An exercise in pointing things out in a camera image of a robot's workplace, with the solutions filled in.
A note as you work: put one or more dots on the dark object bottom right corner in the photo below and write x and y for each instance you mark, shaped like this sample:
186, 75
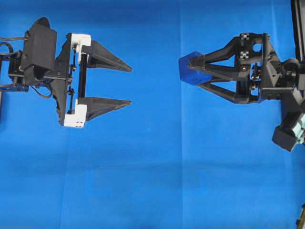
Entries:
300, 222

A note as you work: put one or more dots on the blue table cloth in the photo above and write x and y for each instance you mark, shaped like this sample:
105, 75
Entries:
178, 157

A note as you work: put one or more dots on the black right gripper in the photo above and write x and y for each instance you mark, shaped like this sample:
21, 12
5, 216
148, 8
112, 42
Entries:
270, 79

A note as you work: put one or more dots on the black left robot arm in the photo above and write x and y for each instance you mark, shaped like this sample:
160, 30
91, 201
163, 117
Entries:
18, 83

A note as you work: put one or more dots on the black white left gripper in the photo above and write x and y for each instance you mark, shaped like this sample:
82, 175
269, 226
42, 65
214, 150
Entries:
87, 108

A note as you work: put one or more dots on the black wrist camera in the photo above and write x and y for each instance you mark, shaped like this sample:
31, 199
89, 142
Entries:
291, 131
38, 54

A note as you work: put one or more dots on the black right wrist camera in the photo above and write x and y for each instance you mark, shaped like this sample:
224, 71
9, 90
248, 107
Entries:
291, 131

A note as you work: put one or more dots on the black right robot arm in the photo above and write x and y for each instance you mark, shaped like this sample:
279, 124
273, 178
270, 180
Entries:
298, 15

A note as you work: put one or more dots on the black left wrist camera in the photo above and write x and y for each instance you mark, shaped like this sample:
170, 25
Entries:
38, 54

